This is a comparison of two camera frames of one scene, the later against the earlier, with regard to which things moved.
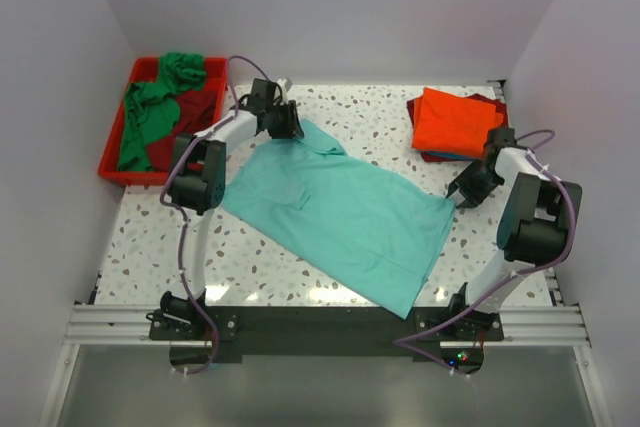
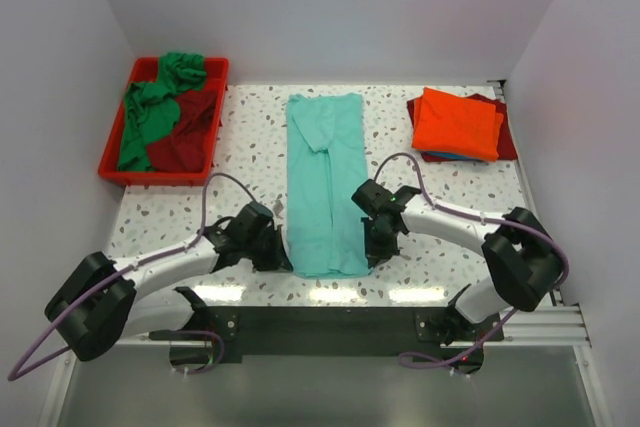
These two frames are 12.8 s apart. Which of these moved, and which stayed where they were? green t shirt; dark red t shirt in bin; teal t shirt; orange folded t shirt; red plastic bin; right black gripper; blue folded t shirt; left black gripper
Moved: left black gripper; right black gripper; teal t shirt
Stayed: orange folded t shirt; green t shirt; dark red t shirt in bin; blue folded t shirt; red plastic bin
